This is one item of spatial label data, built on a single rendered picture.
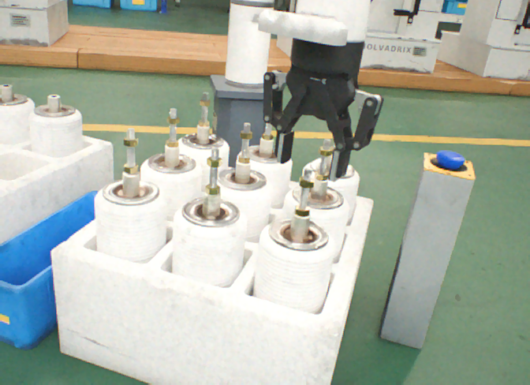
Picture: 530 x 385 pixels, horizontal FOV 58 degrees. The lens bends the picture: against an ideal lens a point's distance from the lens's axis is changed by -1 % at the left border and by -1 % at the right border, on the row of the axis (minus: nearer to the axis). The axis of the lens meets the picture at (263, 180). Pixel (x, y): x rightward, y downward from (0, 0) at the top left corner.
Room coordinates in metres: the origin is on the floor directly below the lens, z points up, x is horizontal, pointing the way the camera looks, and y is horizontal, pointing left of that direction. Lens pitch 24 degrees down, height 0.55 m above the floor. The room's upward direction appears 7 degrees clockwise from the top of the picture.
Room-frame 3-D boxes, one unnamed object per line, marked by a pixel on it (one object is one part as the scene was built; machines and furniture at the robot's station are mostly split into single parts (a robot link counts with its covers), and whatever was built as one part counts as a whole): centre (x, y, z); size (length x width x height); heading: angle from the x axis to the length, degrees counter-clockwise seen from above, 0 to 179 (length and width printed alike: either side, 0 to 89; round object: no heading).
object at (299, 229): (0.52, -0.05, 0.26); 0.02 x 0.02 x 0.03
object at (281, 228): (0.52, -0.05, 0.25); 0.08 x 0.08 x 0.01
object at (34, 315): (0.67, 0.32, 0.06); 0.30 x 0.11 x 0.12; 163
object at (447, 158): (0.66, -0.27, 0.32); 0.04 x 0.04 x 0.02
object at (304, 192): (0.52, -0.05, 0.30); 0.01 x 0.01 x 0.08; 2
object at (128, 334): (0.67, 0.03, 0.09); 0.39 x 0.39 x 0.18; 75
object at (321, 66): (0.52, -0.05, 0.45); 0.08 x 0.08 x 0.09
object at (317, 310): (0.52, -0.05, 0.16); 0.10 x 0.10 x 0.18
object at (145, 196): (0.58, 0.18, 0.25); 0.08 x 0.08 x 0.01
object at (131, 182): (0.58, 0.18, 0.26); 0.02 x 0.02 x 0.03
